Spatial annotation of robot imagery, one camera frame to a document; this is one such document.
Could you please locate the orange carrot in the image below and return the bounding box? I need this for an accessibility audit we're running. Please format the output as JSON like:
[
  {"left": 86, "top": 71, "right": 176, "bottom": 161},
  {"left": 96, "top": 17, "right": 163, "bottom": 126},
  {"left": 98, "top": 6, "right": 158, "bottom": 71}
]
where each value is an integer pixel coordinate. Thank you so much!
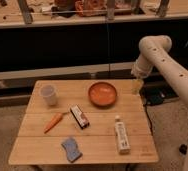
[{"left": 44, "top": 113, "right": 63, "bottom": 133}]

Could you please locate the small snack box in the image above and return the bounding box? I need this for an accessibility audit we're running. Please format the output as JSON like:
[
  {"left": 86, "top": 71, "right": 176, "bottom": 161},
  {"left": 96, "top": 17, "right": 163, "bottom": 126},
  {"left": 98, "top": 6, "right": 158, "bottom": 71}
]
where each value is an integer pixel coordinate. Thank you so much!
[{"left": 70, "top": 105, "right": 90, "bottom": 129}]

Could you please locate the translucent plastic cup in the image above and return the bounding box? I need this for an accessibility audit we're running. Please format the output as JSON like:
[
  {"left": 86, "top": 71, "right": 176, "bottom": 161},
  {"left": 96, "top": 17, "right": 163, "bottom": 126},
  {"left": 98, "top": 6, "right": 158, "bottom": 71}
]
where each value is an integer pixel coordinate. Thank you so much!
[{"left": 40, "top": 85, "right": 57, "bottom": 106}]

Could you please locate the orange bowl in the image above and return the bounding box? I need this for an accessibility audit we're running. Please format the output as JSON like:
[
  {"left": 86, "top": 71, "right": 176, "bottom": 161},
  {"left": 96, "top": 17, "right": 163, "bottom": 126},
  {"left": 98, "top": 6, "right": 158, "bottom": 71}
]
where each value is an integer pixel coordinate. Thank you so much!
[{"left": 88, "top": 82, "right": 117, "bottom": 107}]

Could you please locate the black cable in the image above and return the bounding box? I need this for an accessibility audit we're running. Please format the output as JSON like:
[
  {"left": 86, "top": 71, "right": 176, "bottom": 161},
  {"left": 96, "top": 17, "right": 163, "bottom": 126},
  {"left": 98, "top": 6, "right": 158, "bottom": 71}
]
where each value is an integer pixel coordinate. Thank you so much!
[{"left": 143, "top": 96, "right": 155, "bottom": 136}]

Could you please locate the cluttered background shelf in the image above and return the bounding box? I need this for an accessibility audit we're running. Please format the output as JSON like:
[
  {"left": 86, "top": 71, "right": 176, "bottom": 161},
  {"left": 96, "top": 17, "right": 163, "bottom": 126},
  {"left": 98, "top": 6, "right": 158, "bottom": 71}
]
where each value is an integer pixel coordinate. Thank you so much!
[{"left": 0, "top": 0, "right": 188, "bottom": 29}]

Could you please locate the blue sponge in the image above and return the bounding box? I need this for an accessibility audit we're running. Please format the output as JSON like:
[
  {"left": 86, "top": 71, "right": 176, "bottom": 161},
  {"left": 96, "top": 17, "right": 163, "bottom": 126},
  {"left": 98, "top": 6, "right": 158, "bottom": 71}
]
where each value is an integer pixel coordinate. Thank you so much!
[{"left": 61, "top": 137, "right": 82, "bottom": 163}]

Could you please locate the black chair base leg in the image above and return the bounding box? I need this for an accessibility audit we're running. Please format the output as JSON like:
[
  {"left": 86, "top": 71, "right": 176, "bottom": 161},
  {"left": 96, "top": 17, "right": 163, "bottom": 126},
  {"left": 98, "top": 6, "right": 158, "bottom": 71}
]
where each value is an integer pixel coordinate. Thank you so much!
[{"left": 179, "top": 144, "right": 188, "bottom": 155}]

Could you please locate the wooden folding table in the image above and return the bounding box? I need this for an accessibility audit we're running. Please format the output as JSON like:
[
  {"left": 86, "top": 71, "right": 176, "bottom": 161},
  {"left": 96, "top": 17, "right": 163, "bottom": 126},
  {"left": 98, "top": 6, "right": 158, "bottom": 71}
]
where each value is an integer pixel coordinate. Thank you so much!
[{"left": 9, "top": 79, "right": 158, "bottom": 165}]

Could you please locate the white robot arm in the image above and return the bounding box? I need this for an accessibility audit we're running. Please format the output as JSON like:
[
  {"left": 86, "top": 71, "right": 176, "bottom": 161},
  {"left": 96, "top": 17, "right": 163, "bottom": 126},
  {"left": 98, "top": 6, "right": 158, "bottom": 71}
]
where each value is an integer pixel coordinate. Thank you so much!
[{"left": 131, "top": 35, "right": 188, "bottom": 171}]

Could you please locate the white tube bottle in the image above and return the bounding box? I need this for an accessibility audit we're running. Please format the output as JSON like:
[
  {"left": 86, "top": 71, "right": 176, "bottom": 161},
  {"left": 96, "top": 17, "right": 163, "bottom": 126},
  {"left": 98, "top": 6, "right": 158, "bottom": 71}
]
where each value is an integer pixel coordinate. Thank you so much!
[{"left": 115, "top": 115, "right": 130, "bottom": 155}]

